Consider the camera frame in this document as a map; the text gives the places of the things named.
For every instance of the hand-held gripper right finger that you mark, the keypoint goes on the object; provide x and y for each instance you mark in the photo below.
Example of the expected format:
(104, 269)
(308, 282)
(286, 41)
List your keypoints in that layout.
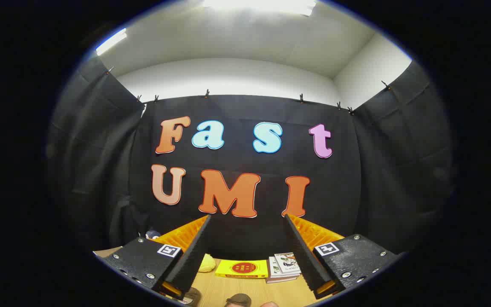
(303, 256)

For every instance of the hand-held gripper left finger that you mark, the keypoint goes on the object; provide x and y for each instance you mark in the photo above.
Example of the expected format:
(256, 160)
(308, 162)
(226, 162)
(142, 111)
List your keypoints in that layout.
(194, 260)

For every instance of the brown fuzzy shoe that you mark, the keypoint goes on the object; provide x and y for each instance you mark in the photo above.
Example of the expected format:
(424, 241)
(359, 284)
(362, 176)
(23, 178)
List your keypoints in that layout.
(192, 295)
(238, 300)

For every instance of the yellow bread plush toy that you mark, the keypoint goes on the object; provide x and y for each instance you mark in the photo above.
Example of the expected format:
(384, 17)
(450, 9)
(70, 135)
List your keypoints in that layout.
(207, 263)

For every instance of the white thick book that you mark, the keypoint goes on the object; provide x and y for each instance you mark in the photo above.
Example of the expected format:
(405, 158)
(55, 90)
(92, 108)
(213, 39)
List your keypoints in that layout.
(274, 268)

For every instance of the brown spine book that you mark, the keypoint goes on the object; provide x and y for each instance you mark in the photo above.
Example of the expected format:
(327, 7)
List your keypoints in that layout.
(277, 280)

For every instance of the yellow book with red circle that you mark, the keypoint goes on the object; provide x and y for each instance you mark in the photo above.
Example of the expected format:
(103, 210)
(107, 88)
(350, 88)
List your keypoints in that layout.
(241, 268)

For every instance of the penguin plush toy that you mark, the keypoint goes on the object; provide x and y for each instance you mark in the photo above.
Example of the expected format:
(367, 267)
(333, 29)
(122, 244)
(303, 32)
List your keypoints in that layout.
(152, 234)

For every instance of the ceiling light panel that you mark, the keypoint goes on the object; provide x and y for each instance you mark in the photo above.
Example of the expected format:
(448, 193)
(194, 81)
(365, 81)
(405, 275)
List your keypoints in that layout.
(262, 5)
(111, 41)

